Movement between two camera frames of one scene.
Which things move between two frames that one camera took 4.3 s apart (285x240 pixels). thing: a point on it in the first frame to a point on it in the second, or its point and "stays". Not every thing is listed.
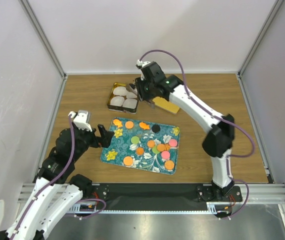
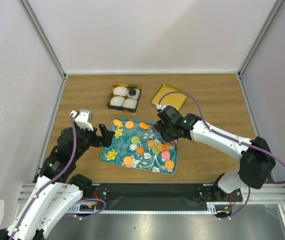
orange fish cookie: x=144 y=125 stays
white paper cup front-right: x=130 y=103 stays
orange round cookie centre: x=151 y=143 stays
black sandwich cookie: x=132 y=85 to x=132 y=92
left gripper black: x=106 y=136 stays
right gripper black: x=139 y=82 to x=161 y=126
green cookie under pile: x=155 y=150 stays
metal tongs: x=132 y=88 to x=174 y=143
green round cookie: x=135 y=140 stays
